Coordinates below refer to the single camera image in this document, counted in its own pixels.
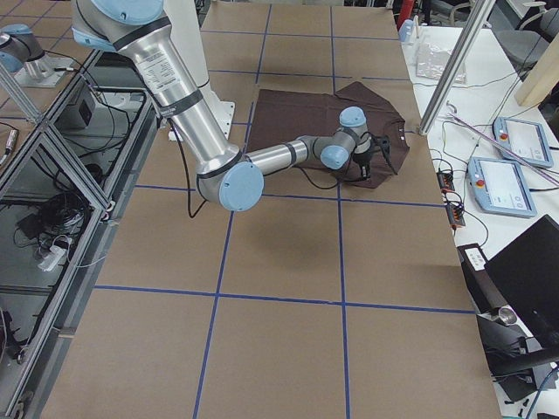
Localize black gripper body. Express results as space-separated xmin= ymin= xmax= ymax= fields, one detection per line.
xmin=354 ymin=146 xmax=374 ymax=171

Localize brown t-shirt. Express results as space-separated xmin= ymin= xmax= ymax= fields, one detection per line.
xmin=246 ymin=82 xmax=410 ymax=189

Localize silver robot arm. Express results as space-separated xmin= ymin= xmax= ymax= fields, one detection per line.
xmin=72 ymin=1 xmax=374 ymax=211

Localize orange black circuit board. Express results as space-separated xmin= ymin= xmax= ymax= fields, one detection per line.
xmin=436 ymin=170 xmax=455 ymax=193

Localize clear plastic bag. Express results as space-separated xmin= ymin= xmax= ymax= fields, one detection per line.
xmin=416 ymin=43 xmax=453 ymax=80

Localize long reacher grabber stick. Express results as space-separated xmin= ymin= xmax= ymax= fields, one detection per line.
xmin=445 ymin=101 xmax=559 ymax=188

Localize near teach pendant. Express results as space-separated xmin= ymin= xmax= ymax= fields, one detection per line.
xmin=467 ymin=157 xmax=537 ymax=218

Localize teach pendant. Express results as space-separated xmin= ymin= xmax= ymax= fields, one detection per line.
xmin=467 ymin=157 xmax=537 ymax=218
xmin=493 ymin=117 xmax=554 ymax=168

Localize far teach pendant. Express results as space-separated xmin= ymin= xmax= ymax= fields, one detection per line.
xmin=493 ymin=117 xmax=554 ymax=168

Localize black box with label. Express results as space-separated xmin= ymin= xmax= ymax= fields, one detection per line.
xmin=457 ymin=244 xmax=508 ymax=313

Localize black monitor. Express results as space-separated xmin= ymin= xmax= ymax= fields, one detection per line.
xmin=486 ymin=215 xmax=558 ymax=347

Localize grey office chair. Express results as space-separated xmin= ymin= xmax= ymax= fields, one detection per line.
xmin=495 ymin=8 xmax=558 ymax=72

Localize wooden beam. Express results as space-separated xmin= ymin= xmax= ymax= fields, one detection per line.
xmin=514 ymin=35 xmax=559 ymax=106

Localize silver metal cup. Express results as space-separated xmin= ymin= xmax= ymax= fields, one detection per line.
xmin=489 ymin=306 xmax=518 ymax=326

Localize black monitor stand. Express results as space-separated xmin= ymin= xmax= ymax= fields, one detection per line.
xmin=477 ymin=316 xmax=558 ymax=402

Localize white power strip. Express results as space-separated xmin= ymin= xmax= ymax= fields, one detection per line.
xmin=38 ymin=244 xmax=68 ymax=271

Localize aluminium frame post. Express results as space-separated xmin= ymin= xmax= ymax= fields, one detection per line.
xmin=418 ymin=0 xmax=495 ymax=135

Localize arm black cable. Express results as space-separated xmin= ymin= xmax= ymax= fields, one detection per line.
xmin=165 ymin=117 xmax=403 ymax=219

